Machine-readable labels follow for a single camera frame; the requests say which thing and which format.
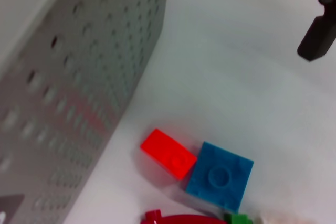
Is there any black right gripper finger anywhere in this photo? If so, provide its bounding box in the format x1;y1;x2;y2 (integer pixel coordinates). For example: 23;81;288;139
296;0;336;62

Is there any green small brick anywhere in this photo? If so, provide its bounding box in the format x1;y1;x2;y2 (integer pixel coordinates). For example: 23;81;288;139
223;212;257;224

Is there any dark red angled brick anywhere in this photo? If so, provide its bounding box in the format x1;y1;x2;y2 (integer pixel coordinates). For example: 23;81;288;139
140;209;224;224

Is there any grey perforated storage bin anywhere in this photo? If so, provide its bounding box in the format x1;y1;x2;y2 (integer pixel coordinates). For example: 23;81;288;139
0;0;171;224

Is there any blue square brick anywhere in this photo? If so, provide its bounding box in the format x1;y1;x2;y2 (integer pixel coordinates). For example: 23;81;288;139
185;141;255;214

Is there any red tall brick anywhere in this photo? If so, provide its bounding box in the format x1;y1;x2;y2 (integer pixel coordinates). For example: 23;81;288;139
140;128;198;181

